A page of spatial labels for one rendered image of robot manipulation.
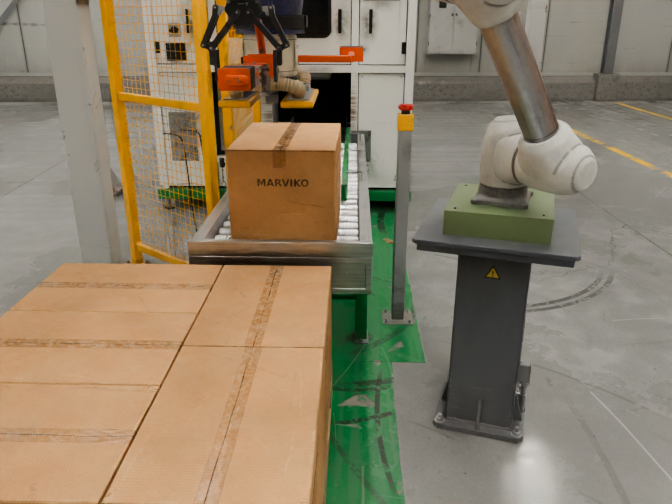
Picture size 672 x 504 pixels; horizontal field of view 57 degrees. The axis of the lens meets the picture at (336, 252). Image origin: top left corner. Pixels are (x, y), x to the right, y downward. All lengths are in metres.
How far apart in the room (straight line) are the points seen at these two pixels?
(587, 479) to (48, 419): 1.63
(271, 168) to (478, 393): 1.10
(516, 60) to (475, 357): 1.04
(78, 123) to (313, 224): 1.34
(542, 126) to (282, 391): 1.00
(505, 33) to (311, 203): 1.00
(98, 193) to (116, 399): 1.77
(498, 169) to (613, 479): 1.07
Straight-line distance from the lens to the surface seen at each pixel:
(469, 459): 2.26
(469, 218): 1.99
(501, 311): 2.16
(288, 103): 1.94
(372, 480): 2.14
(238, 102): 1.96
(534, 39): 5.18
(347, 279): 2.38
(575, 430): 2.50
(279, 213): 2.35
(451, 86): 11.23
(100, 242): 3.32
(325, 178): 2.29
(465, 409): 2.37
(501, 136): 2.02
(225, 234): 2.69
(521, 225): 1.99
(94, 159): 3.20
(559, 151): 1.86
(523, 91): 1.76
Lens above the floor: 1.41
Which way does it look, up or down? 21 degrees down
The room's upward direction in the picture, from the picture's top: straight up
